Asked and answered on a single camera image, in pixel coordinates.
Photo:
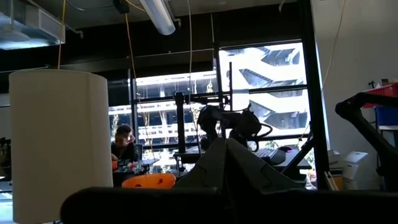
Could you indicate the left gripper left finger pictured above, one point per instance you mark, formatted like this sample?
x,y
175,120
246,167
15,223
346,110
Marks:
x,y
211,174

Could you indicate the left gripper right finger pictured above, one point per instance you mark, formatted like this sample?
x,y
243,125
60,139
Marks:
x,y
245,174

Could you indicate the computer keyboard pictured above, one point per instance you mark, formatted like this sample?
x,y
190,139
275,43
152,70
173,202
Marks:
x,y
270,155

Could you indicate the computer mouse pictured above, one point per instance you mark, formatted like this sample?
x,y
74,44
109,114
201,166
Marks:
x,y
286,149

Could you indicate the orange pumpkin bucket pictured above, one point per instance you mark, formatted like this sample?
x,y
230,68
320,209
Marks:
x,y
146,182

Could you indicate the red shoes top right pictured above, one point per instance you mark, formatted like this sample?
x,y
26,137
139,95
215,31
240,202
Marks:
x,y
124,146

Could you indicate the white box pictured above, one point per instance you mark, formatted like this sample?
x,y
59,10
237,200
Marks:
x,y
354,169

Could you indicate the blue crate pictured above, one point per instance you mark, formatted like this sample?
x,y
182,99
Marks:
x,y
387,118

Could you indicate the white table lamp wood base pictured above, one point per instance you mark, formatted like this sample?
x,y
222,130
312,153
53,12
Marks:
x,y
59,140

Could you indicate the red crate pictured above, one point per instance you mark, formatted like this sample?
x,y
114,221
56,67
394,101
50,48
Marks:
x,y
385,93

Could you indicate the white ceiling pipe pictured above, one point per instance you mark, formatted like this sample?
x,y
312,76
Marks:
x,y
160,18

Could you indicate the grey ceiling air duct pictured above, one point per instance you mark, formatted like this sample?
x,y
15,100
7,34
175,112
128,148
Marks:
x,y
31,31

